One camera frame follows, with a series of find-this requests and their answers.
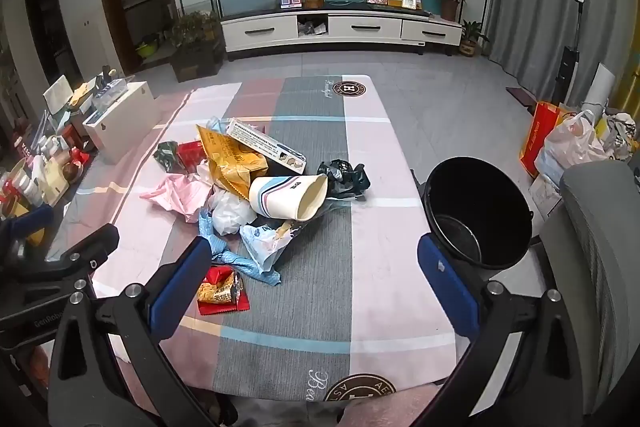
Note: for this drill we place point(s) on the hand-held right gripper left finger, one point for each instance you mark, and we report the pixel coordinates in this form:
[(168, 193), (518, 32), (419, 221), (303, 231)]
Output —
[(177, 292)]

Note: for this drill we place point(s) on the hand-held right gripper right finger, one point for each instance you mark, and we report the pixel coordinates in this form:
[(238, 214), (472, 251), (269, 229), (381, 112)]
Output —
[(445, 287)]

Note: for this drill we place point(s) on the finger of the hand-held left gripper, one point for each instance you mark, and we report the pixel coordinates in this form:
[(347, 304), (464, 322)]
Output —
[(85, 252), (30, 218)]

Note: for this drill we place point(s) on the red snack packet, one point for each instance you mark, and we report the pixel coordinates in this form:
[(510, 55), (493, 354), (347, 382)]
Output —
[(220, 292)]

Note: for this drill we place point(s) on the light blue wrapper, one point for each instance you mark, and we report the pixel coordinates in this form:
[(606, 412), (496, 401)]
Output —
[(240, 263)]

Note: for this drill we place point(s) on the pink plastic bag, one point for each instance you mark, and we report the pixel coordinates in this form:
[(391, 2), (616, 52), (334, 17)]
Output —
[(175, 197)]

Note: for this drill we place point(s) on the white plastic bag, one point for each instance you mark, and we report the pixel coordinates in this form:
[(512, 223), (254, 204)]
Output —
[(230, 212)]

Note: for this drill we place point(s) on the blue and white packet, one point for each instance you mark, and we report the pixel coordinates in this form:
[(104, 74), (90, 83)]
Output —
[(260, 242)]

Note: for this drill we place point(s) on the black plastic bucket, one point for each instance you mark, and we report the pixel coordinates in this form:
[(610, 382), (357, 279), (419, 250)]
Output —
[(475, 192)]

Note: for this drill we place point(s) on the green snack bag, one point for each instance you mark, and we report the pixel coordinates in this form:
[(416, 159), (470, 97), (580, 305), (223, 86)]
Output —
[(165, 154)]

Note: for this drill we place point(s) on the red carton box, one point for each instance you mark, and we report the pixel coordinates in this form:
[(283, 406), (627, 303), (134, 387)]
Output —
[(190, 154)]

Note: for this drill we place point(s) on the white paper cup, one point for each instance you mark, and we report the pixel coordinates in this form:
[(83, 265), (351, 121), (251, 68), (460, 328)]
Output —
[(280, 197)]

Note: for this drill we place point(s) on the yellow snack bag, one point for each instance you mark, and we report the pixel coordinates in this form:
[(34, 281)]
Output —
[(230, 159)]

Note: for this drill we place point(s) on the dark green bag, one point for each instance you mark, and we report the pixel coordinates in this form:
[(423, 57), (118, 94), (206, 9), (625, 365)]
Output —
[(345, 177)]

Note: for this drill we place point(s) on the long white carton box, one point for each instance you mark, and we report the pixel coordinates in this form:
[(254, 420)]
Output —
[(260, 142)]

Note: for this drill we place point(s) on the cluster of bottles and jars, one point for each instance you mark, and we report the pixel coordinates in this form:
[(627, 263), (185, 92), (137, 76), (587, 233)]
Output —
[(45, 167)]

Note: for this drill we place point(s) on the plaid tablecloth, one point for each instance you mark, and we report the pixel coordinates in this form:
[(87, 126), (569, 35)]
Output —
[(310, 282)]

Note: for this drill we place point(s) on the white cardboard box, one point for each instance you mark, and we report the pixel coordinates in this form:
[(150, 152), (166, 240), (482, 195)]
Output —
[(125, 122)]

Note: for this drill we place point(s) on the grey sofa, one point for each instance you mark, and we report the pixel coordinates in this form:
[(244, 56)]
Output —
[(600, 257)]

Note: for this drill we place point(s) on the red shopping bag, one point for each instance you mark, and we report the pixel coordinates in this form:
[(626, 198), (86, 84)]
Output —
[(537, 132)]

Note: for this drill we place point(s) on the filled pale plastic bag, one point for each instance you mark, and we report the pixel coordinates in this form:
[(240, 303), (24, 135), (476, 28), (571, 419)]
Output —
[(570, 142)]

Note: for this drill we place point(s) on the green basin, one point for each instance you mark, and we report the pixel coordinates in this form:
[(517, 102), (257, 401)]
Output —
[(147, 51)]

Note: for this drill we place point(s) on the dark floor mat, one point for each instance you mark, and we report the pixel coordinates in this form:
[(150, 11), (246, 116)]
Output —
[(521, 97)]

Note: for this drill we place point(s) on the bushy plant in dark planter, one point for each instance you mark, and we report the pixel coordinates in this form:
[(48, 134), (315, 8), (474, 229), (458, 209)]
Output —
[(195, 57)]

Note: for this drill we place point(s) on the pile of clothes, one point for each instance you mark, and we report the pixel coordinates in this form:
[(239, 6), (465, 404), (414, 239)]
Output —
[(619, 132)]

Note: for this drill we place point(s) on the small potted plant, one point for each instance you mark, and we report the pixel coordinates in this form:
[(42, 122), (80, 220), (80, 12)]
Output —
[(469, 47)]

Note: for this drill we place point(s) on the upright vacuum cleaner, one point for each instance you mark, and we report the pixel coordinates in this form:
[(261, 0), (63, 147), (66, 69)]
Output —
[(567, 62)]

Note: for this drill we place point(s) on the yellow curtain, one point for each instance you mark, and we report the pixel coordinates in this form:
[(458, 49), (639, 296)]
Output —
[(631, 92)]

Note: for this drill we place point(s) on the white television cabinet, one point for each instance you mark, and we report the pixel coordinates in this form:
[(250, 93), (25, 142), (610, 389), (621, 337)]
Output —
[(360, 27)]

